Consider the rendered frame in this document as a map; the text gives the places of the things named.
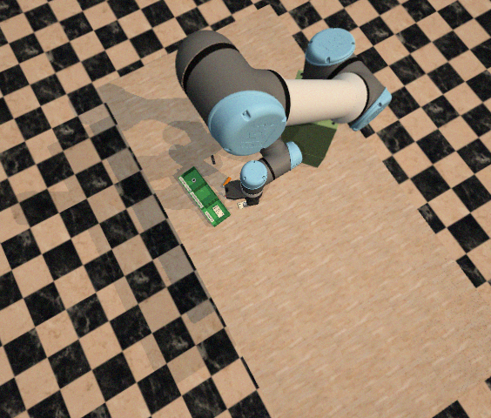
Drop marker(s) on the green three-compartment bin rack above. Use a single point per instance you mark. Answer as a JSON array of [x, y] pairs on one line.
[[203, 195]]

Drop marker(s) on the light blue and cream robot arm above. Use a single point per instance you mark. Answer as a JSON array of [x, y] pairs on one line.
[[239, 106]]

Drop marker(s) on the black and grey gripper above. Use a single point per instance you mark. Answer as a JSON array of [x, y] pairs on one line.
[[233, 190]]

